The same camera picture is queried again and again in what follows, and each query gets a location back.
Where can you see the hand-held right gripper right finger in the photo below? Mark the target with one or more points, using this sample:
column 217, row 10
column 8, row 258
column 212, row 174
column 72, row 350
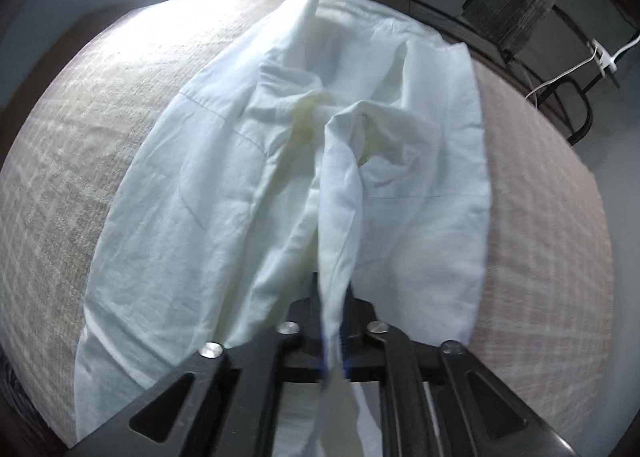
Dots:
column 361, row 322

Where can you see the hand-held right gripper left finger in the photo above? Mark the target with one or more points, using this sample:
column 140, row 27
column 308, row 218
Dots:
column 300, row 319

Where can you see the white long-sleeved shirt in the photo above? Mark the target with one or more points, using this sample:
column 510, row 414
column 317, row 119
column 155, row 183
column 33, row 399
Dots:
column 225, row 212

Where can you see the black metal clothes rack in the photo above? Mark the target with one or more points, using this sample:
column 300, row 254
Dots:
column 585, row 122

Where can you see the beige checked tablecloth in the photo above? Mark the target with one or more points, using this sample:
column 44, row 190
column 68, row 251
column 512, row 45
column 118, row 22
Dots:
column 60, row 137

